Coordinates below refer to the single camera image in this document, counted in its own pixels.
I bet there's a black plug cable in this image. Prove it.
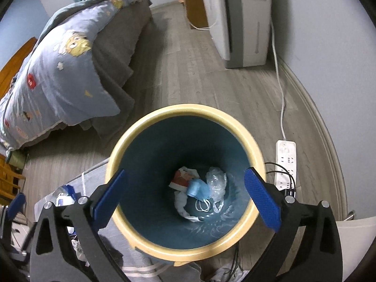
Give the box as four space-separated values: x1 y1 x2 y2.
264 161 298 198

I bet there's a crumpled white paper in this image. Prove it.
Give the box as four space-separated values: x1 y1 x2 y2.
174 191 203 222

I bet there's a blue printed blanket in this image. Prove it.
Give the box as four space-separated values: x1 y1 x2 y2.
0 0 147 150

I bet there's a clear plastic bag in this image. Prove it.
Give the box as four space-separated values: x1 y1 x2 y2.
206 167 228 213

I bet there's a white tissue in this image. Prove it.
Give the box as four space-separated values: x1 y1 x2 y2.
70 238 90 266

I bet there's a red and white wrapper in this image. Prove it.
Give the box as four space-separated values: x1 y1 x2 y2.
169 167 200 191

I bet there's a white and grey air purifier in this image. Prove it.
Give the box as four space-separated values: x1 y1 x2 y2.
197 0 272 69

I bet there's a wooden headboard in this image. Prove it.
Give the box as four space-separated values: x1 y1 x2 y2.
0 37 39 100

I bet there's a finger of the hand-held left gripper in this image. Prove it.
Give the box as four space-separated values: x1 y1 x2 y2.
6 193 27 221

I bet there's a green container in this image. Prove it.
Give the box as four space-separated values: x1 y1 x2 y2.
6 150 27 171

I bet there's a blue face mask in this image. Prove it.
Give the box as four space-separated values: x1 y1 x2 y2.
186 179 212 212

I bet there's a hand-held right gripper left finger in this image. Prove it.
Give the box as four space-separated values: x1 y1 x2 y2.
28 169 130 282

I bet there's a wooden stool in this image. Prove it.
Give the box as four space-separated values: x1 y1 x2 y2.
0 156 26 203

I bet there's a yellow rimmed blue trash bin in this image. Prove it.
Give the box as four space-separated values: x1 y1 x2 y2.
105 103 267 268

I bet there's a white power strip cable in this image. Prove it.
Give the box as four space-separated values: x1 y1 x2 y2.
269 18 288 141

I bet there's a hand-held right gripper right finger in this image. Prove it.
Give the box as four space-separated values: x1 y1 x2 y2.
244 167 344 282

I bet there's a grey plaid blanket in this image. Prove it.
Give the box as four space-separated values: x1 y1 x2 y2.
34 157 203 282

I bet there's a grey bed sheet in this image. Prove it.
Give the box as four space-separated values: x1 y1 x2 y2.
79 0 153 138

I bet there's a white power strip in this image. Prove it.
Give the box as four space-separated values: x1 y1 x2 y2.
274 140 297 191

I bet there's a wooden cabinet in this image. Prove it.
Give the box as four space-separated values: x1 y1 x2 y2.
175 0 210 30

